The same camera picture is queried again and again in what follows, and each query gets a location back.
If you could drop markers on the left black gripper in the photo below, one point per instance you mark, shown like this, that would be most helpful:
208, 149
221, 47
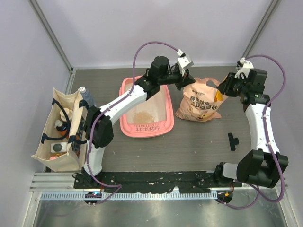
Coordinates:
187, 80

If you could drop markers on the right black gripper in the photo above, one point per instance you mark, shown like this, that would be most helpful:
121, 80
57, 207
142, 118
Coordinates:
226, 87

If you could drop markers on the yellow plastic scoop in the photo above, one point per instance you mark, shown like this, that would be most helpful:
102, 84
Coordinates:
219, 97

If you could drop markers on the pink cat litter bag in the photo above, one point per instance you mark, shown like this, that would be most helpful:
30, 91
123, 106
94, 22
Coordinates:
198, 101

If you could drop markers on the black bag clip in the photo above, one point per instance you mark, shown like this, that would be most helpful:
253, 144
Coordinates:
233, 141

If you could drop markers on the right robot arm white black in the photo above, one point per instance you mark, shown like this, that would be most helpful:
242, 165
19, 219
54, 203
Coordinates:
263, 165

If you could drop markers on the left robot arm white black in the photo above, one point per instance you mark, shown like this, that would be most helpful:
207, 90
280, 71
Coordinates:
100, 120

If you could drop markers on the pink litter box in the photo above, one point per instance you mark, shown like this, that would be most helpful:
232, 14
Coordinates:
160, 107

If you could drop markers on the tan litter pile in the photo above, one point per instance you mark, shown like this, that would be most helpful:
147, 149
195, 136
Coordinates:
143, 117

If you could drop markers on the clear plastic water bottle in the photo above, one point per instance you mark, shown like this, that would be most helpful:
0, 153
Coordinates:
87, 97

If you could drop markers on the beige wooden item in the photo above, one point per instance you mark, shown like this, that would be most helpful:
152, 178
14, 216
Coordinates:
66, 112

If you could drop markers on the dark bottle white pump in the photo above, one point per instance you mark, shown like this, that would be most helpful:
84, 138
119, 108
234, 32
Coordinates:
61, 126

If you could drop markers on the beige canvas tote bag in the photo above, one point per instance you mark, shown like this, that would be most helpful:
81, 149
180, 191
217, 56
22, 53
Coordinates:
74, 158

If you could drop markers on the white bottle grey cap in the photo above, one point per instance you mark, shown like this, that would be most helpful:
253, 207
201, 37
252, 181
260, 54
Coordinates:
59, 147

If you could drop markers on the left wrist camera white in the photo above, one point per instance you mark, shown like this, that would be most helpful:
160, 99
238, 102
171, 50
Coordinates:
184, 62

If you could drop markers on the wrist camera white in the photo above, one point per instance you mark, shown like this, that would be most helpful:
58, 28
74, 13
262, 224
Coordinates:
184, 62
243, 68

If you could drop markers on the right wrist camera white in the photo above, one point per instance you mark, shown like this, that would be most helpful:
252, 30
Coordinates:
243, 68

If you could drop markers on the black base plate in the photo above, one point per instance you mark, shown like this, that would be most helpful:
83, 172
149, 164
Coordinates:
151, 182

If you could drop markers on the aluminium rail frame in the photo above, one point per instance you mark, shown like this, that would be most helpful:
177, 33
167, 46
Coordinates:
59, 186

